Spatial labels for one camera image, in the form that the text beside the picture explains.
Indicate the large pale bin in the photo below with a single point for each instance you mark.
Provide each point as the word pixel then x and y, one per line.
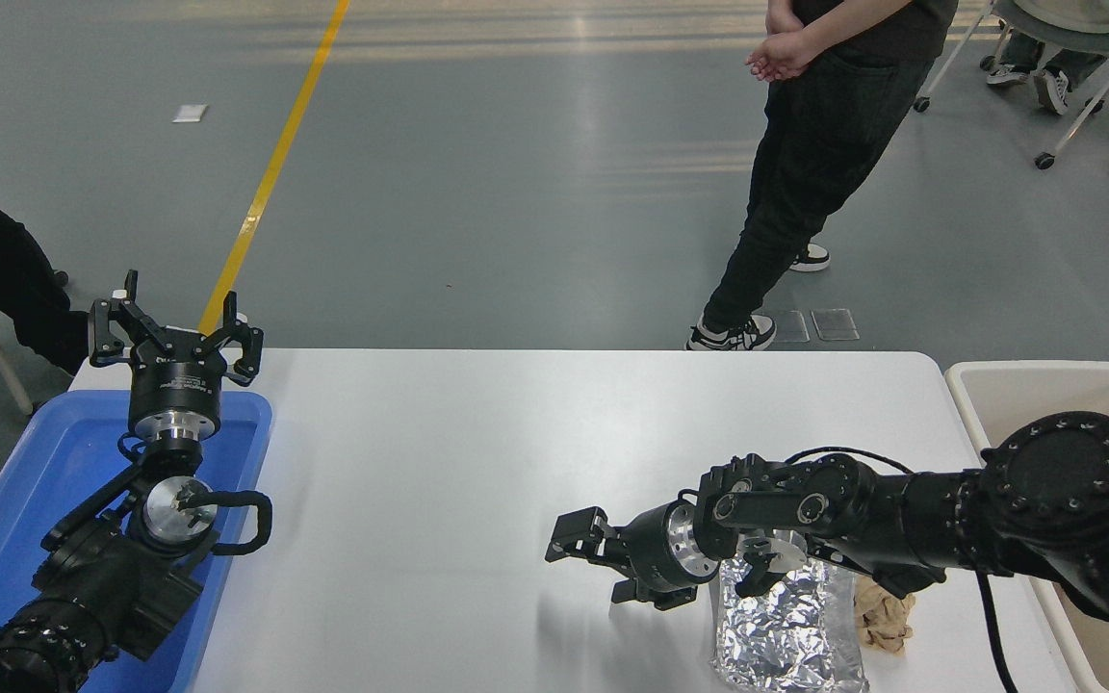
pixel 1026 395

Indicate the crumpled tan paper ball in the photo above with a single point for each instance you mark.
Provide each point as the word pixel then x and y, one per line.
pixel 884 621

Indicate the grey rolling chair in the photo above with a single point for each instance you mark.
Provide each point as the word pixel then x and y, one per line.
pixel 1084 29

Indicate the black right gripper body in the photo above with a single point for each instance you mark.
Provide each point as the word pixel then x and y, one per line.
pixel 649 553

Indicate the seated person with sneakers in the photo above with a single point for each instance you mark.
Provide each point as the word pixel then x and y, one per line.
pixel 1055 77

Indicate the standing person's right hand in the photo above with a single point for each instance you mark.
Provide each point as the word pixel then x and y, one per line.
pixel 784 17

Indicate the small white floor marker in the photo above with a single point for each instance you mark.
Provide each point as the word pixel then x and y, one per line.
pixel 190 114

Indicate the silver foil plate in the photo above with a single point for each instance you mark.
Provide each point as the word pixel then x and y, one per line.
pixel 786 635

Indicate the standing person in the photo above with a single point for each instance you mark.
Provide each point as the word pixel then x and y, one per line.
pixel 805 164

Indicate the standing person's left hand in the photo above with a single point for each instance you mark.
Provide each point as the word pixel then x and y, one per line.
pixel 786 56

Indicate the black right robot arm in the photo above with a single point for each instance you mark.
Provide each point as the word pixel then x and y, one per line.
pixel 1055 491

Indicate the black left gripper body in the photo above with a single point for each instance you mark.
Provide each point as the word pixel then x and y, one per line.
pixel 175 383

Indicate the metal floor plate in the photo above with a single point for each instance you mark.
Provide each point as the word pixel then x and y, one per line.
pixel 790 326
pixel 835 324

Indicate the blue plastic tray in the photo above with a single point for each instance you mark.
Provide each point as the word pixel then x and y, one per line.
pixel 25 481

